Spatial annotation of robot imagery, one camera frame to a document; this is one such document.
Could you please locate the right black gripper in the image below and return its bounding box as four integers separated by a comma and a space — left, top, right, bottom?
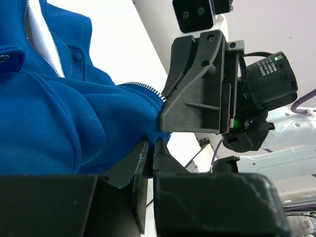
159, 30, 298, 152

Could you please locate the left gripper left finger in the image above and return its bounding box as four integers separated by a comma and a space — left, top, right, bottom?
0, 140, 149, 237

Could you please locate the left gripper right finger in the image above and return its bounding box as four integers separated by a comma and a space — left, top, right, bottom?
153, 140, 291, 237

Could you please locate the blue zip-up jacket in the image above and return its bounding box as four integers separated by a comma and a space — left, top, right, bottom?
0, 0, 170, 175

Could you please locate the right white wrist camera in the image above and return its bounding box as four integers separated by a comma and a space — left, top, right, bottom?
172, 0, 233, 34

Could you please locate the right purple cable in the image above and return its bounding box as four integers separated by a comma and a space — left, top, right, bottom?
211, 89, 316, 163

